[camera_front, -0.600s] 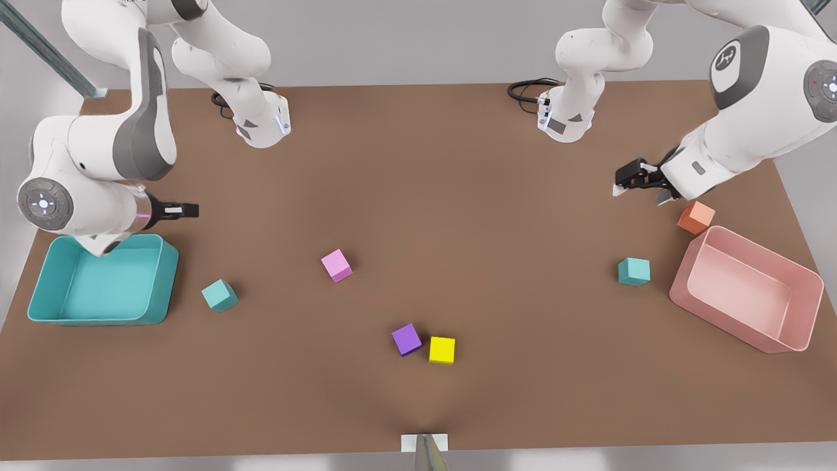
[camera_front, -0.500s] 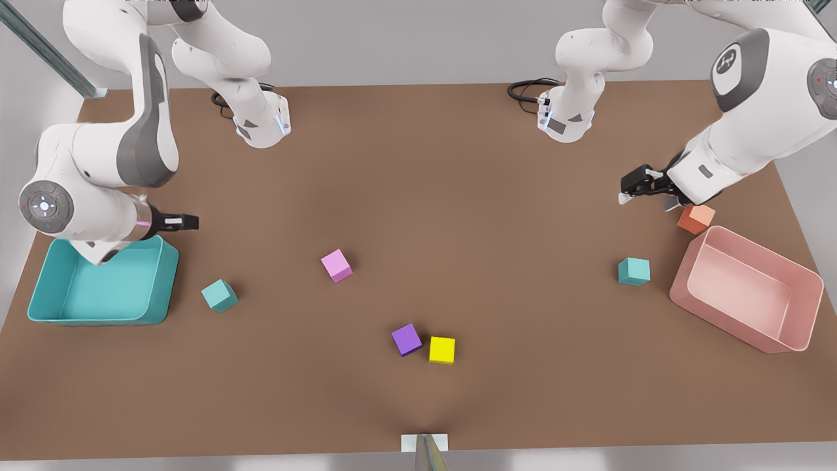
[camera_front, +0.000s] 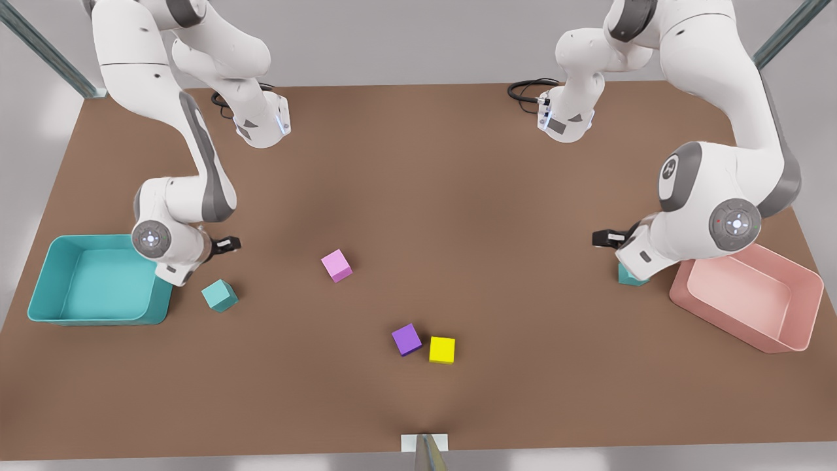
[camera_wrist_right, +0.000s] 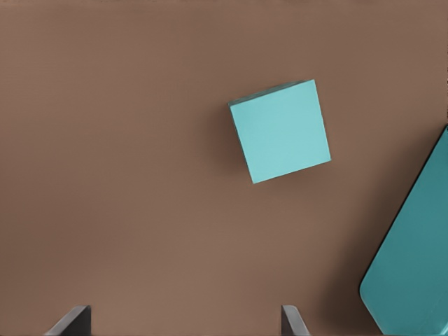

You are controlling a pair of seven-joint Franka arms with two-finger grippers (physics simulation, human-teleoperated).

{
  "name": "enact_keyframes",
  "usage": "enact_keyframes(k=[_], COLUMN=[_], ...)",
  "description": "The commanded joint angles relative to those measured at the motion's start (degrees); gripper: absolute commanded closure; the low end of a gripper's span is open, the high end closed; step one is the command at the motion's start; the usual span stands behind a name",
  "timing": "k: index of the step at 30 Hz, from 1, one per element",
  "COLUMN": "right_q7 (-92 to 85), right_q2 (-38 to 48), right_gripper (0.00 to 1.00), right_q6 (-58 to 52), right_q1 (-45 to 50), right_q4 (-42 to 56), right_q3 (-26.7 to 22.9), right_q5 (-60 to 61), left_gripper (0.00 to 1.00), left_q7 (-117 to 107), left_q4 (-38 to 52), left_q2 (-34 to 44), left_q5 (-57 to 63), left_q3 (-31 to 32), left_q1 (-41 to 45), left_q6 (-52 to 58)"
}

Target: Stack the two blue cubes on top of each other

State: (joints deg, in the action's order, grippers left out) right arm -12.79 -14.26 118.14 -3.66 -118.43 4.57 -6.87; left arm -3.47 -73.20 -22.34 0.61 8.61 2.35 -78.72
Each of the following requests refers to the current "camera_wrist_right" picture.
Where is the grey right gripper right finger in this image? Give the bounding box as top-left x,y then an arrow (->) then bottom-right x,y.
281,304 -> 311,336

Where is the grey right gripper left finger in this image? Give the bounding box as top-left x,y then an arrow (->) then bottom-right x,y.
43,304 -> 92,336

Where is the dark teal cube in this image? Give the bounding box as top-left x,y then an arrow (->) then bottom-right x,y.
359,125 -> 448,336

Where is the light blue cube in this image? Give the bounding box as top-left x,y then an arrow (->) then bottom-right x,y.
227,78 -> 332,185

